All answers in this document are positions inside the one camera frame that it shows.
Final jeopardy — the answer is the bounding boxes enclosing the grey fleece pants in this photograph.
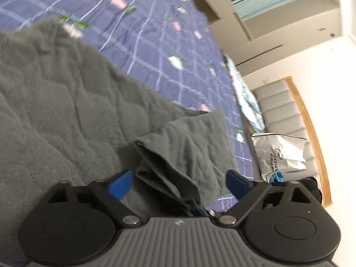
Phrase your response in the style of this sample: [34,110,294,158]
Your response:
[0,16,240,265]

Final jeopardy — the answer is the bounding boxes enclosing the white plastic bag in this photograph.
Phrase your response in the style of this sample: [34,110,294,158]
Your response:
[251,133,307,183]

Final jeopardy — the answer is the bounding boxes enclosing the light blue patterned pillow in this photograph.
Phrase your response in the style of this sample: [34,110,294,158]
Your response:
[225,54,265,133]

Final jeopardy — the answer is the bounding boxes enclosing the wooden padded headboard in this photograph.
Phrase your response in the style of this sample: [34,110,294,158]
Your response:
[252,77,332,207]

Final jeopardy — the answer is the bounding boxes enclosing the beige built-in wardrobe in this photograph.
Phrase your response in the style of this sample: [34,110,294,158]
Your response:
[194,0,342,76]

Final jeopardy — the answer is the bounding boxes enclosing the blue floral checked quilt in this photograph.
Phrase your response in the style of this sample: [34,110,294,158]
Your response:
[1,0,253,178]

